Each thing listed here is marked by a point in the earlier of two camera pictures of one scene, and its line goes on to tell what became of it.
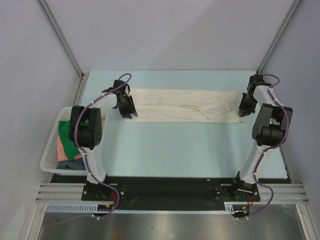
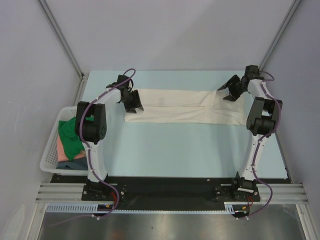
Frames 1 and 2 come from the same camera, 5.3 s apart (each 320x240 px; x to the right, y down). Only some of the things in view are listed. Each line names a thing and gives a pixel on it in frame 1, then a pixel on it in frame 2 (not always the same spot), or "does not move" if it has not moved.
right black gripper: x=246 y=106 -> x=236 y=86
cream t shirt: x=187 y=105 does not move
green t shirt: x=71 y=149 does not move
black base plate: x=169 y=194 does not move
